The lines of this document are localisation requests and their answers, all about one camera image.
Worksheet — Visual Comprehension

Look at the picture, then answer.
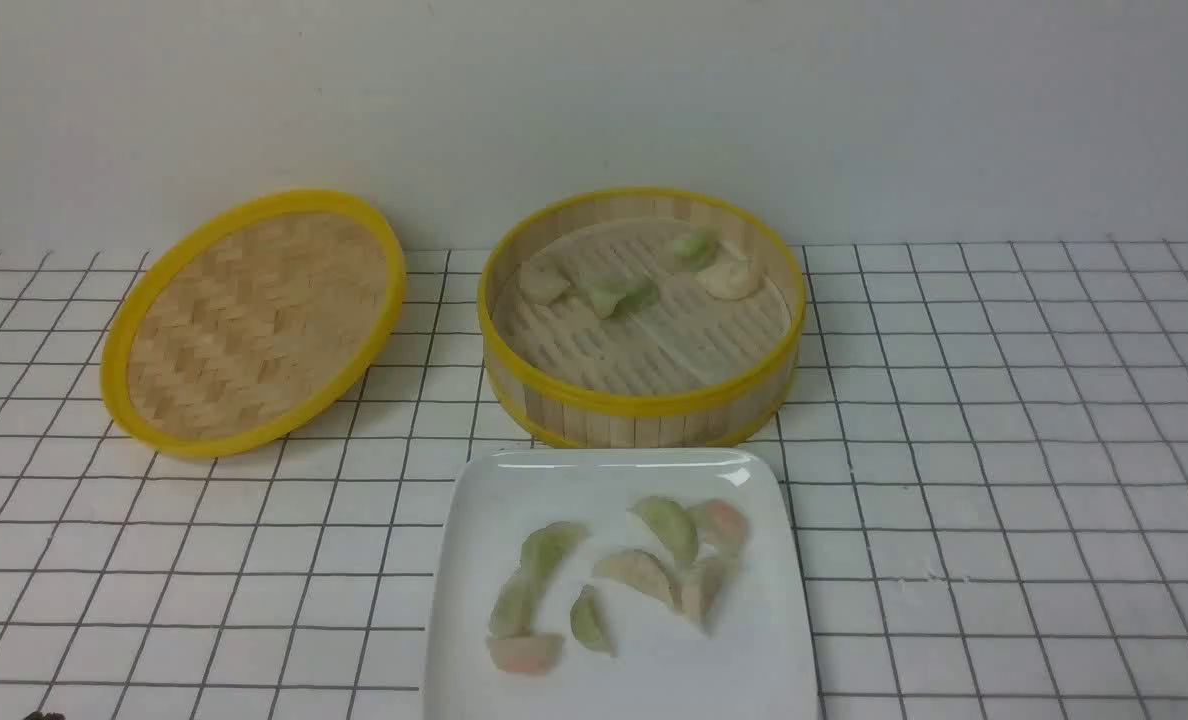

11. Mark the white dumpling plate centre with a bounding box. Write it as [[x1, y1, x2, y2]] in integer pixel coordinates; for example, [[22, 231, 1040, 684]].
[[590, 548, 678, 612]]

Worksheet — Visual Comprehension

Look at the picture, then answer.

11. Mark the white dumpling plate right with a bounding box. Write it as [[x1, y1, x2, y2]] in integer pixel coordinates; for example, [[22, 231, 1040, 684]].
[[678, 556, 731, 634]]

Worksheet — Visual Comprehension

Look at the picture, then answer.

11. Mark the small green dumpling plate centre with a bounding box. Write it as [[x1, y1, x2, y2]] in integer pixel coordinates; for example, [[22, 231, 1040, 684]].
[[568, 585, 614, 657]]

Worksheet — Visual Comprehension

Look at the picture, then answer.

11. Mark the white square plate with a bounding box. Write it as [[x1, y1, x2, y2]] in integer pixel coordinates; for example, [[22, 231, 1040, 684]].
[[421, 448, 822, 719]]

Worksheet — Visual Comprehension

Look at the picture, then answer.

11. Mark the white dumpling plate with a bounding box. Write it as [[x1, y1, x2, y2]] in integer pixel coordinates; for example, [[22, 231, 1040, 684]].
[[678, 556, 731, 634], [590, 548, 678, 612]]

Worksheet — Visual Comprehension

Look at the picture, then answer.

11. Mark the white dumpling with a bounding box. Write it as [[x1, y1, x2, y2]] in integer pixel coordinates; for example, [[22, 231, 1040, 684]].
[[516, 258, 571, 307], [696, 254, 764, 301]]

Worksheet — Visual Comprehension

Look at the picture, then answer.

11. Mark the yellow rimmed bamboo steamer basket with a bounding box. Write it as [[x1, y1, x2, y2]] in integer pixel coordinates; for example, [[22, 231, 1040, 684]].
[[478, 187, 810, 448]]

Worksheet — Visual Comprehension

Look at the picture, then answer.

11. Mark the green dumpling plate top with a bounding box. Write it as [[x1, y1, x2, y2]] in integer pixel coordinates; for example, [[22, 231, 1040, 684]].
[[628, 495, 699, 569]]

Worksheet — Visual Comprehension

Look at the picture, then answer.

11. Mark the yellow rimmed bamboo steamer lid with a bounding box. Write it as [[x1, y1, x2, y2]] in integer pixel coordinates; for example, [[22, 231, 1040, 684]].
[[100, 190, 407, 457]]

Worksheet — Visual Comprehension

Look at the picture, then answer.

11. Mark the green dumpling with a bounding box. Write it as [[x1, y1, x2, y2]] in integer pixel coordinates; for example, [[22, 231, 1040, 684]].
[[584, 274, 657, 320], [670, 228, 721, 272]]

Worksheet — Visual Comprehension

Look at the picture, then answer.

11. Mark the pink dumpling plate top right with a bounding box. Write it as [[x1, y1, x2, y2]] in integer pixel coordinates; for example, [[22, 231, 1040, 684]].
[[687, 498, 750, 556]]

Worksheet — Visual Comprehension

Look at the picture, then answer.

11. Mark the pink dumpling plate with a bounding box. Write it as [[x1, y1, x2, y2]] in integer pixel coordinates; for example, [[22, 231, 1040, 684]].
[[687, 498, 750, 556], [485, 633, 565, 676]]

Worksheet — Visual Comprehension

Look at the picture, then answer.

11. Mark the pink dumpling plate bottom left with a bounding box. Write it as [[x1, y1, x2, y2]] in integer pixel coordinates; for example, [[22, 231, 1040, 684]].
[[485, 633, 565, 676]]

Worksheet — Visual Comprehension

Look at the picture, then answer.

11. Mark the green dumpling plate upper left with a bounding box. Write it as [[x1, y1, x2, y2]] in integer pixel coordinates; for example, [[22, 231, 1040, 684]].
[[520, 522, 589, 585]]

